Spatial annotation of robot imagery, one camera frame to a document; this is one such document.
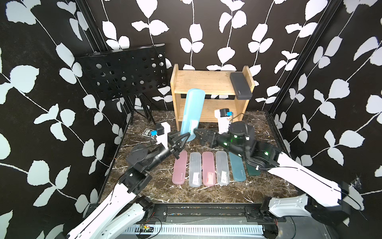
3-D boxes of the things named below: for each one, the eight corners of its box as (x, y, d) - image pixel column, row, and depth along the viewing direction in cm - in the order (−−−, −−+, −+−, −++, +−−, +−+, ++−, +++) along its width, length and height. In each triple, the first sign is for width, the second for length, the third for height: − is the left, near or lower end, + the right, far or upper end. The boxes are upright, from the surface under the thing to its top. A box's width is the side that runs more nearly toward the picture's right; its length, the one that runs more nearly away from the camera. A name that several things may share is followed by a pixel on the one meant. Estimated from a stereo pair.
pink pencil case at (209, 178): (202, 185, 85) (203, 184, 83) (201, 153, 99) (202, 151, 97) (216, 186, 85) (216, 184, 84) (213, 153, 99) (213, 151, 97)
